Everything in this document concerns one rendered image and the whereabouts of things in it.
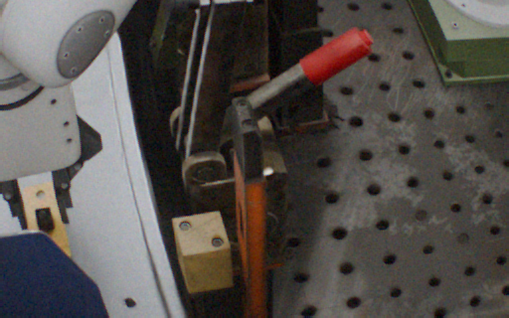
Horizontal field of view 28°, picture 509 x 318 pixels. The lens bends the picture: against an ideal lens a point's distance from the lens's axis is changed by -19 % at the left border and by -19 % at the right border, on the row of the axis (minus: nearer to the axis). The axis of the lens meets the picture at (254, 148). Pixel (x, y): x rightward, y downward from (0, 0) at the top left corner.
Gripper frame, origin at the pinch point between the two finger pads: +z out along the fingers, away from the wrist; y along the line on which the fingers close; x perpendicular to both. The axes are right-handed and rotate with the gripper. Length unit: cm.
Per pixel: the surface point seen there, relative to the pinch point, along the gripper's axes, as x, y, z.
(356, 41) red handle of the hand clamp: 0.7, -25.3, -11.3
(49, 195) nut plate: -2.7, -0.9, 3.0
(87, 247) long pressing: 3.1, -3.7, 3.3
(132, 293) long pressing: 8.1, -6.5, 3.3
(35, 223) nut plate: 0.0, 1.1, 3.0
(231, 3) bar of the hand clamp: 1.9, -16.4, -17.9
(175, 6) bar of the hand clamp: 1.1, -12.8, -18.0
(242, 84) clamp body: -14.6, -20.4, 7.9
